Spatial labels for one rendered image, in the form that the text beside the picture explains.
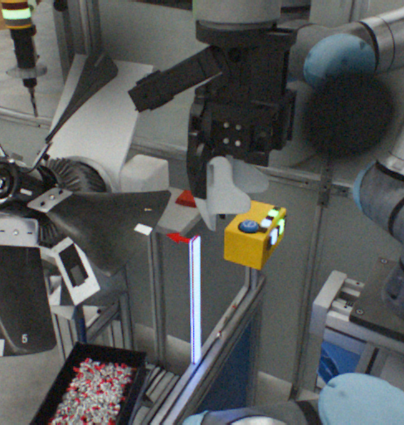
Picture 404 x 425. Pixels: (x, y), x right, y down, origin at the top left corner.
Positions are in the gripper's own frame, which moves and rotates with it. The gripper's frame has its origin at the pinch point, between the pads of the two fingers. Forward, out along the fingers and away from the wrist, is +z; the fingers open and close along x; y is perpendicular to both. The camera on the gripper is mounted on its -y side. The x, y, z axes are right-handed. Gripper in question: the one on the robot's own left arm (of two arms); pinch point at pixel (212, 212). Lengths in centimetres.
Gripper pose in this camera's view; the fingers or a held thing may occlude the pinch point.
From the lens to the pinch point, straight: 54.2
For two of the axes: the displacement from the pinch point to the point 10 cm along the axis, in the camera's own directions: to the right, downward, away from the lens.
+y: 8.9, 2.4, -3.9
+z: 0.0, 8.5, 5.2
